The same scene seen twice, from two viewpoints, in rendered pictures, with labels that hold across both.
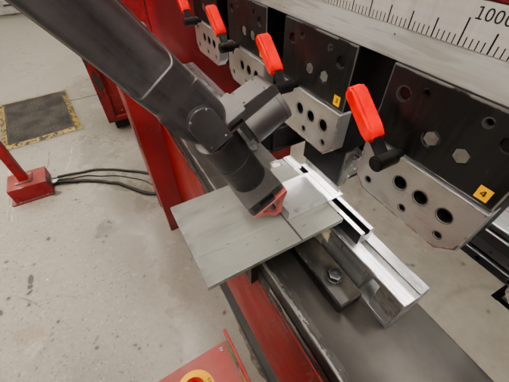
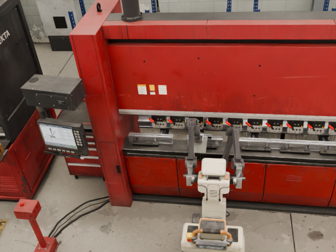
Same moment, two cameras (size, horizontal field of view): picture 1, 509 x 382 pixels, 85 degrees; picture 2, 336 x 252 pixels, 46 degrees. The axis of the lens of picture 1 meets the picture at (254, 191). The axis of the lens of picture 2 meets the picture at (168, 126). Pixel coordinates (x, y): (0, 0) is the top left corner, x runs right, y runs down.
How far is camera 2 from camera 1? 381 cm
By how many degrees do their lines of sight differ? 36
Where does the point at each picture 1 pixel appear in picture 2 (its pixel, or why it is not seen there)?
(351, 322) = (218, 149)
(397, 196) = (214, 128)
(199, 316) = (175, 213)
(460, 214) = (220, 125)
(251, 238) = (202, 146)
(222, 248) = (201, 149)
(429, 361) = not seen: hidden behind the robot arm
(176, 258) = (145, 211)
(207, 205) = not seen: hidden behind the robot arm
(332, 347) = (219, 152)
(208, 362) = not seen: hidden behind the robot
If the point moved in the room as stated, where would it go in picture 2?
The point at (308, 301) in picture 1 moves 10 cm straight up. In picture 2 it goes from (212, 151) to (212, 144)
